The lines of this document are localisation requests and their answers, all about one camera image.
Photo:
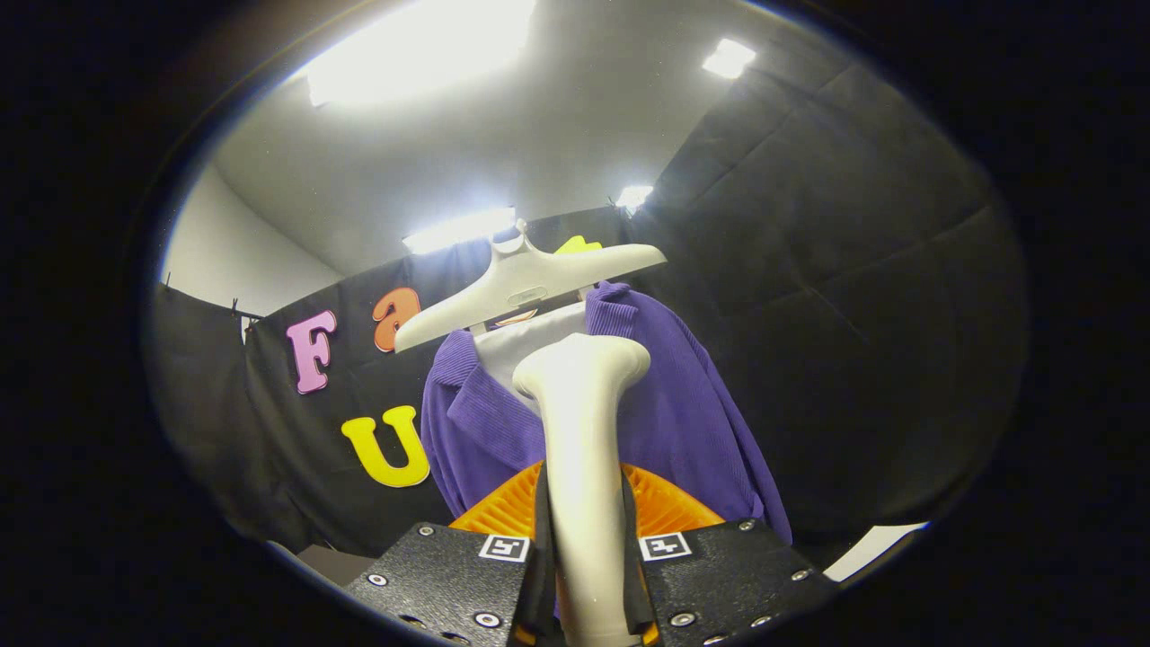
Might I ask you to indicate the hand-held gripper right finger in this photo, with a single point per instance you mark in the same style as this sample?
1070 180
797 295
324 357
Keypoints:
728 580

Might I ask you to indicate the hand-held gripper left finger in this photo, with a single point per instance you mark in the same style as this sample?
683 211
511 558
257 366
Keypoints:
449 580

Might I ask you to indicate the purple jacket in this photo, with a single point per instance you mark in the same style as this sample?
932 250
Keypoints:
683 422

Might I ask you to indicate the white garment steamer head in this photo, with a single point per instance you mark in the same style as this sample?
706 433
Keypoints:
584 449

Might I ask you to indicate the white plastic clothes hanger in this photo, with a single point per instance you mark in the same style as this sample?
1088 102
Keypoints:
521 279

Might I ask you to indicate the black backdrop cloth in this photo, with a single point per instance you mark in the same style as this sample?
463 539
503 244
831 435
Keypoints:
853 314

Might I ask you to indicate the large ceiling light panel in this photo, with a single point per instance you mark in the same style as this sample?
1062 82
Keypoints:
422 49

